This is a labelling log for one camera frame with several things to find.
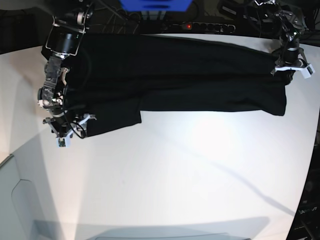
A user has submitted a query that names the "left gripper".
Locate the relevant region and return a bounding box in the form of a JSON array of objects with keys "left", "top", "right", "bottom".
[{"left": 270, "top": 47, "right": 310, "bottom": 85}]

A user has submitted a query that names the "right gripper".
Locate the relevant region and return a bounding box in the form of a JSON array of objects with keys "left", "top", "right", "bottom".
[{"left": 42, "top": 113, "right": 96, "bottom": 139}]

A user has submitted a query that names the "black T-shirt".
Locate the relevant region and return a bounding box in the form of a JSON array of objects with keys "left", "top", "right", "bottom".
[{"left": 63, "top": 33, "right": 287, "bottom": 137}]

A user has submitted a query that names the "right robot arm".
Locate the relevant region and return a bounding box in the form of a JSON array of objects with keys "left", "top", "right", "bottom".
[{"left": 37, "top": 0, "right": 95, "bottom": 147}]

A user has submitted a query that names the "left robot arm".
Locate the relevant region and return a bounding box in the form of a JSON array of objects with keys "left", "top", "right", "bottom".
[{"left": 243, "top": 0, "right": 315, "bottom": 85}]

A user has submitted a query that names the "blue box overhead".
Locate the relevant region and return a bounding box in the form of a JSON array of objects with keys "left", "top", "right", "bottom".
[{"left": 119, "top": 0, "right": 193, "bottom": 12}]

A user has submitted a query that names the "black box with OpenArm label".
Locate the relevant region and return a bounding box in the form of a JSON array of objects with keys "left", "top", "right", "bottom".
[{"left": 289, "top": 167, "right": 320, "bottom": 240}]

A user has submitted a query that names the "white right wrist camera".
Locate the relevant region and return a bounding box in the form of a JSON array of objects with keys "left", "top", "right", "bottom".
[{"left": 56, "top": 136, "right": 71, "bottom": 148}]

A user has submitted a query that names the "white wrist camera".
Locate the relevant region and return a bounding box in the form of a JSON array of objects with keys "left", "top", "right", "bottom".
[
  {"left": 301, "top": 63, "right": 315, "bottom": 79},
  {"left": 56, "top": 136, "right": 71, "bottom": 148}
]

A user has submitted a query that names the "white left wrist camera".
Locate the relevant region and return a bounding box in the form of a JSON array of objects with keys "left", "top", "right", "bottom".
[{"left": 301, "top": 63, "right": 315, "bottom": 79}]

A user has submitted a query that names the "white power strip red switch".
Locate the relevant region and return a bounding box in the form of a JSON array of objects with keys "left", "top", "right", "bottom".
[{"left": 167, "top": 22, "right": 236, "bottom": 35}]

